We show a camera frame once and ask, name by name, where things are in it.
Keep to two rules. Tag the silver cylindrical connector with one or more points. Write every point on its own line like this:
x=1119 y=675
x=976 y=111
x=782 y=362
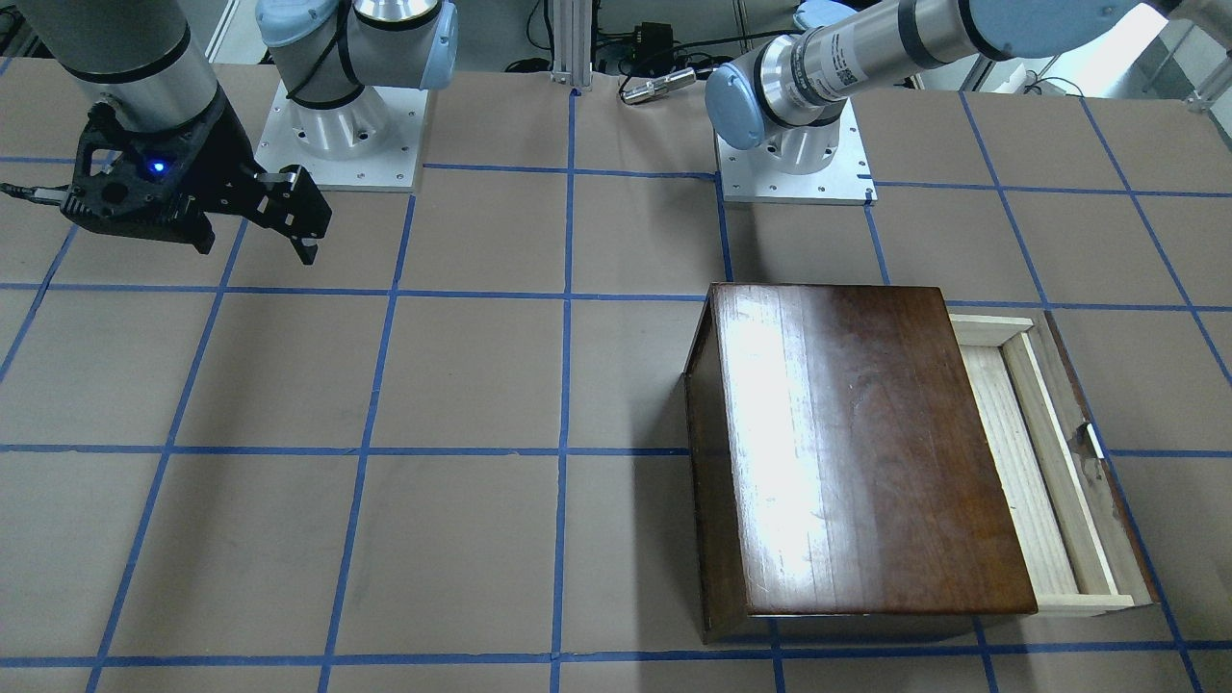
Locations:
x=659 y=87

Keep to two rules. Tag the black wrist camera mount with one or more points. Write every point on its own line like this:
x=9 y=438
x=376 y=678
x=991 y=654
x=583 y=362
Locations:
x=129 y=184

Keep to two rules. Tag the aluminium frame post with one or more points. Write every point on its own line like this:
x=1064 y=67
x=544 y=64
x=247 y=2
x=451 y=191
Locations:
x=572 y=43

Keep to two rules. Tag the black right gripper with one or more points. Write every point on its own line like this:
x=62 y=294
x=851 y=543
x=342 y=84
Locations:
x=223 y=144

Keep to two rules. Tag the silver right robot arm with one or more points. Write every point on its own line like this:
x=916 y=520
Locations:
x=138 y=56

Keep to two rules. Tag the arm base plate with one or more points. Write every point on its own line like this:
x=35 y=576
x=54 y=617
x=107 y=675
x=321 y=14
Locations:
x=825 y=165
x=371 y=145

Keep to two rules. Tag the light wooden drawer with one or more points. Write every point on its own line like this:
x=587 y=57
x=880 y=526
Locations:
x=1082 y=557

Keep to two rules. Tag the dark wooden drawer cabinet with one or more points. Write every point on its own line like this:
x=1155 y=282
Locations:
x=843 y=480

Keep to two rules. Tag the black power adapter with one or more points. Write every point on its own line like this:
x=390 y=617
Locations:
x=648 y=38

